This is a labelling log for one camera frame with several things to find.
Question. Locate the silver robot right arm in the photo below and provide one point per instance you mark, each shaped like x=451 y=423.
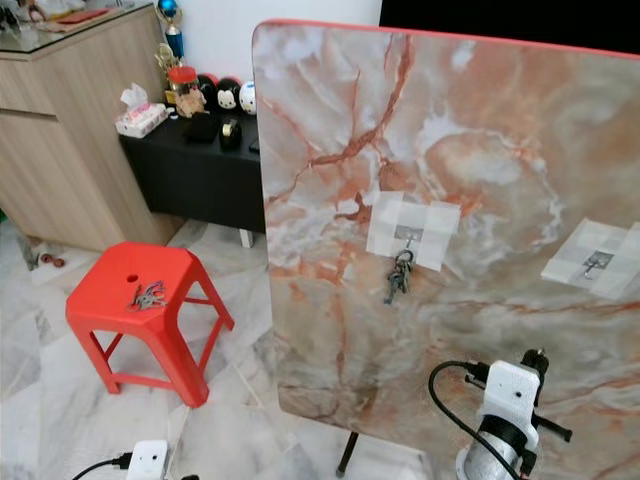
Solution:
x=495 y=455

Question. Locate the small metal hook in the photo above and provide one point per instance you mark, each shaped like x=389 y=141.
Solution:
x=598 y=262
x=410 y=234

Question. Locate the translucent tape patch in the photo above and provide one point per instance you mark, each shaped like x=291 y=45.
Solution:
x=575 y=250
x=435 y=225

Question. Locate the metal key bunch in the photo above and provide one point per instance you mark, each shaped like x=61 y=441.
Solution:
x=150 y=296
x=400 y=278

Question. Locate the red plastic stool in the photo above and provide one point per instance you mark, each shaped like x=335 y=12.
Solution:
x=105 y=300

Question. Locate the black table leg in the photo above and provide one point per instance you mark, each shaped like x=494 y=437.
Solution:
x=348 y=452

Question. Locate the marble pattern table board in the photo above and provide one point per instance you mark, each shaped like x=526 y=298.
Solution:
x=510 y=130

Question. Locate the wooden cabinet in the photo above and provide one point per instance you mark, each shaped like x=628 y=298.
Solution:
x=60 y=150

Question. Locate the black low table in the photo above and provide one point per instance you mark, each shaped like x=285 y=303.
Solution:
x=190 y=180

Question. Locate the pink tissue box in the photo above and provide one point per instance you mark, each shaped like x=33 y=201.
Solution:
x=140 y=120

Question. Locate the black pouch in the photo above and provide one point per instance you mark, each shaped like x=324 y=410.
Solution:
x=200 y=128

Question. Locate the small brown teddy bear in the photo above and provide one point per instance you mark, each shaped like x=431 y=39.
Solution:
x=190 y=103

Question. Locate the black tape dispenser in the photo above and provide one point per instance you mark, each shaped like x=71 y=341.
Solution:
x=231 y=134

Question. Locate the flat red box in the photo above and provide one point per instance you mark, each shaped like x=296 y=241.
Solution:
x=82 y=16

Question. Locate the jar with red lid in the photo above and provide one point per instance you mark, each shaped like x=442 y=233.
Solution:
x=182 y=75

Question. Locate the white and blue round toy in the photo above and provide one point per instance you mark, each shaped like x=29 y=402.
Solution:
x=247 y=98

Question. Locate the black and white round toy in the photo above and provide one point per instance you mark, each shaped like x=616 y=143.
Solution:
x=227 y=95

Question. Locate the trophy with blue ball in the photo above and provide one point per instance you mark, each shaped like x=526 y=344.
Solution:
x=172 y=40

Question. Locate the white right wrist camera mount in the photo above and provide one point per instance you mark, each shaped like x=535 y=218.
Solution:
x=510 y=390

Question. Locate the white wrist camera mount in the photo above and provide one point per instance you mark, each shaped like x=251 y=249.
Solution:
x=510 y=390
x=148 y=462

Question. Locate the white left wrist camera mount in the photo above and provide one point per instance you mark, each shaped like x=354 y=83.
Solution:
x=148 y=462

